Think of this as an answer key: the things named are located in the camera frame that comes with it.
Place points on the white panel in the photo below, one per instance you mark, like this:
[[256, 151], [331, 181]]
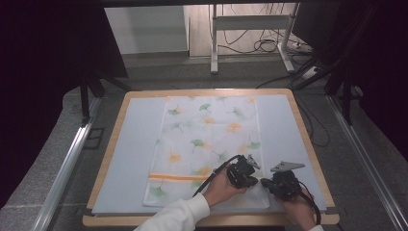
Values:
[[146, 29]]

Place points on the white leaf-print towel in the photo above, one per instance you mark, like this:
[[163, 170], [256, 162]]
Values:
[[205, 134]]

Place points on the white power strip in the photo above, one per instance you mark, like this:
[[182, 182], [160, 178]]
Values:
[[310, 72]]

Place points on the white metal desk frame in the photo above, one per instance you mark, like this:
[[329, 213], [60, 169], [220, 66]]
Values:
[[251, 22]]

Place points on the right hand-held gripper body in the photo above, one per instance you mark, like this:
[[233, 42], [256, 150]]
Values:
[[285, 186]]

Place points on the white table mat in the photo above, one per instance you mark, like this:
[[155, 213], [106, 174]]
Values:
[[134, 144]]

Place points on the aluminium rail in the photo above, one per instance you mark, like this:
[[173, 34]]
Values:
[[365, 160], [64, 166]]

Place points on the person's left hand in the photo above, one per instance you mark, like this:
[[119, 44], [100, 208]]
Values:
[[221, 191]]

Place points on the dark curtain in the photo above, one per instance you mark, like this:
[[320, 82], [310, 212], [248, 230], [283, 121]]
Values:
[[38, 80], [381, 64]]

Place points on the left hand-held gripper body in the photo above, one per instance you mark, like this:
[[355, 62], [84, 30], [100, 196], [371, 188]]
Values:
[[240, 173]]

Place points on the black floor grate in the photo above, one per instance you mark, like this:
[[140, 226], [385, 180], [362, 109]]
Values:
[[94, 138]]

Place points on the black metal stand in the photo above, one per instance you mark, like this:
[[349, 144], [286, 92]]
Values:
[[346, 99], [85, 102]]

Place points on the person's right hand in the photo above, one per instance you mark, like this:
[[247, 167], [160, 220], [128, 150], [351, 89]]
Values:
[[298, 210]]

